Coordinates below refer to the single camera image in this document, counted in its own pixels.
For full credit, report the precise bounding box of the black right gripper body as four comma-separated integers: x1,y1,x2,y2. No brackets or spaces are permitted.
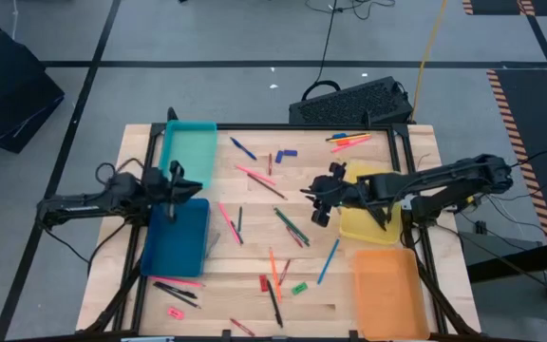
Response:
311,162,349,228

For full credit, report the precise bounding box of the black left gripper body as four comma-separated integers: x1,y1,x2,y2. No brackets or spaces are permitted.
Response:
142,160,182,222

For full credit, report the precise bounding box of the green pencil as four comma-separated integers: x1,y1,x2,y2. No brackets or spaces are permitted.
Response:
273,211,309,248
273,206,311,246

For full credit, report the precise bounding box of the short dark pen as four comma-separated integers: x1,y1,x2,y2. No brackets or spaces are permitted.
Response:
229,219,245,246

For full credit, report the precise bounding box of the orange pencil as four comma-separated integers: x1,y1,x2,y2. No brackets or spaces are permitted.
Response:
268,246,283,304

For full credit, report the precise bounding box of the thick black pen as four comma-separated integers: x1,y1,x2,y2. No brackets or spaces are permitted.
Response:
266,278,285,330

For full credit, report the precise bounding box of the teal plastic bin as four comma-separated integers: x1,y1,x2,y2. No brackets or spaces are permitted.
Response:
158,119,218,190

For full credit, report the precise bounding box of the yellow plastic bin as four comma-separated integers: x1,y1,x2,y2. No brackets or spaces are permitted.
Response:
338,161,403,246

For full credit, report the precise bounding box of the brown pencil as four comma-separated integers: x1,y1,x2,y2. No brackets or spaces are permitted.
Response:
246,172,289,201

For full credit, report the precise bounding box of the blue plastic bin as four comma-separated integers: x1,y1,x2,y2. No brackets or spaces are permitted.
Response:
140,198,212,279

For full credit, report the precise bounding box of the blue pen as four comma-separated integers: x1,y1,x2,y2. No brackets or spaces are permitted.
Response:
229,136,258,162

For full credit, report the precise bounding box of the yellow pencil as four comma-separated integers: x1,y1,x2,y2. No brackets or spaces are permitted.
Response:
326,133,372,143

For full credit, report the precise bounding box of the black perforated computer case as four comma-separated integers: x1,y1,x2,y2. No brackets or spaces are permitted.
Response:
288,75,415,127

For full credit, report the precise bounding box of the orange plastic bin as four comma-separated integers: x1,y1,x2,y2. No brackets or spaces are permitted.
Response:
351,247,431,341

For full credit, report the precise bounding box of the black floor case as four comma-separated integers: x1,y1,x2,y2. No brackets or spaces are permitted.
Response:
0,9,66,154

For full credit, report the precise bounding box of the striped black floor mat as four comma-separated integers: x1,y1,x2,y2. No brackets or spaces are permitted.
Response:
461,0,547,17
485,67,547,244

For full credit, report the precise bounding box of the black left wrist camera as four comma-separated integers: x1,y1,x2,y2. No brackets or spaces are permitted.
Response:
143,166,170,191

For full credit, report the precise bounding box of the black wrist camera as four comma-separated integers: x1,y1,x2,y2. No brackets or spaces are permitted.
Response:
143,166,170,191
337,176,360,206

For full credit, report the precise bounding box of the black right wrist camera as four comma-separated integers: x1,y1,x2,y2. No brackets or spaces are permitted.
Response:
337,176,360,206

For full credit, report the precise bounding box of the black table frame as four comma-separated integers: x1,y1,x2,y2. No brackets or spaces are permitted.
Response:
83,106,481,342

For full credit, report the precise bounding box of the black hanging cable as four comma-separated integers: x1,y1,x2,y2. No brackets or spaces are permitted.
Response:
300,0,346,102

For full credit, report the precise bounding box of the yellow hanging cable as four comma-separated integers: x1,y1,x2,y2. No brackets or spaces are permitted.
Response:
409,0,449,124

